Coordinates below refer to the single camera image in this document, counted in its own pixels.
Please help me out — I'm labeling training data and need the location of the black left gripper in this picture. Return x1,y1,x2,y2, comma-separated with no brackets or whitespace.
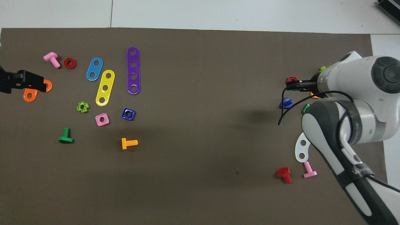
0,66,47,93

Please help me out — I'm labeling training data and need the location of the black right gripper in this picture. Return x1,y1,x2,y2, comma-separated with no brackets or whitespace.
286,72,320,93

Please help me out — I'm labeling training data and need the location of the blue triangular-head plastic bolt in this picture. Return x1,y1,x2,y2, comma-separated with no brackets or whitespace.
279,97,294,109

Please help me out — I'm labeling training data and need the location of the blue square plastic nut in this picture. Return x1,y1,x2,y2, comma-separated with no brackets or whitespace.
122,108,136,121

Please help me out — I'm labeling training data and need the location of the orange plastic strip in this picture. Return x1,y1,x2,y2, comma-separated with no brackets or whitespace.
23,80,53,103

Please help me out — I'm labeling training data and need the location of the pink plastic toy bolt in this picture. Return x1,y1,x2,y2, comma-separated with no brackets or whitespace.
43,52,61,68
303,161,318,178

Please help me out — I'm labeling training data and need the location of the blue two-hole plastic strip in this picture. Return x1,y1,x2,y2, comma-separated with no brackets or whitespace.
86,57,103,82

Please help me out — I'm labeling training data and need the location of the white curved plastic strip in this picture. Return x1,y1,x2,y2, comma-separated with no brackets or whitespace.
295,132,312,163

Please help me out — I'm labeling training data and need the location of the dark green plastic bolt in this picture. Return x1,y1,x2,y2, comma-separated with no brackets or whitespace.
58,127,74,144

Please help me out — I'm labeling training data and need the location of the yellow three-hole plastic strip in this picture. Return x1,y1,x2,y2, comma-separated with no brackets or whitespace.
95,69,115,107

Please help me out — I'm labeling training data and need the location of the pink square plastic nut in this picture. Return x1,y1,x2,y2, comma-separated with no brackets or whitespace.
95,113,110,127

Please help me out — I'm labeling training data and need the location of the red plastic toy bolt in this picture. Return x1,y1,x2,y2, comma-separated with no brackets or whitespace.
277,167,293,184

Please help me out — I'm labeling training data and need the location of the purple four-hole plastic strip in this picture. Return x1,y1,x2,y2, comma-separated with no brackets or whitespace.
127,47,141,95

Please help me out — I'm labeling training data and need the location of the orange-yellow plastic bolt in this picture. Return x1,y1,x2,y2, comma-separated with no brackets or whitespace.
122,138,138,150

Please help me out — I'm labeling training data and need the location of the dark grey ribbed device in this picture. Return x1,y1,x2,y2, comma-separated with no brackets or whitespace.
377,0,400,16

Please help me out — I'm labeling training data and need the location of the brown table mat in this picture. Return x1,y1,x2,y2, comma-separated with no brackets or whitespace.
0,27,388,225

